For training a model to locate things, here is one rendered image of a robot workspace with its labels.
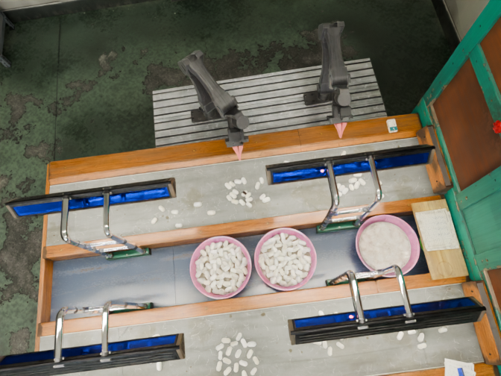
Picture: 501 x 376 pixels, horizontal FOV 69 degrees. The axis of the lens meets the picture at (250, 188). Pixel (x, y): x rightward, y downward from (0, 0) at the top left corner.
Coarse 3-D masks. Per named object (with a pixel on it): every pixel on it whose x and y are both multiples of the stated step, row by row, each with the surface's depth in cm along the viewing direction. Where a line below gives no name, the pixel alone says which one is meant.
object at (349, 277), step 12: (396, 264) 122; (348, 276) 121; (360, 276) 134; (372, 276) 145; (396, 276) 119; (360, 300) 117; (408, 300) 116; (360, 312) 115; (408, 312) 115; (360, 324) 115
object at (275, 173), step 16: (304, 160) 138; (320, 160) 134; (336, 160) 133; (352, 160) 134; (384, 160) 135; (400, 160) 135; (416, 160) 136; (272, 176) 135; (288, 176) 136; (304, 176) 137; (320, 176) 137; (336, 176) 138
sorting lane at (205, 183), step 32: (256, 160) 175; (288, 160) 174; (192, 192) 172; (224, 192) 171; (256, 192) 170; (288, 192) 169; (320, 192) 168; (352, 192) 168; (384, 192) 167; (416, 192) 166; (96, 224) 169; (128, 224) 169; (160, 224) 168; (192, 224) 167
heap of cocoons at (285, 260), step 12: (276, 240) 164; (288, 240) 163; (300, 240) 162; (264, 252) 163; (276, 252) 161; (288, 252) 162; (300, 252) 160; (264, 264) 160; (276, 264) 159; (288, 264) 160; (300, 264) 158; (276, 276) 158; (288, 276) 157; (300, 276) 157
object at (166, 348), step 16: (160, 336) 122; (176, 336) 121; (32, 352) 123; (48, 352) 122; (64, 352) 121; (80, 352) 119; (96, 352) 118; (112, 352) 117; (128, 352) 116; (144, 352) 116; (160, 352) 116; (176, 352) 117; (0, 368) 117; (16, 368) 116; (32, 368) 116; (48, 368) 117; (64, 368) 118; (80, 368) 119; (96, 368) 119
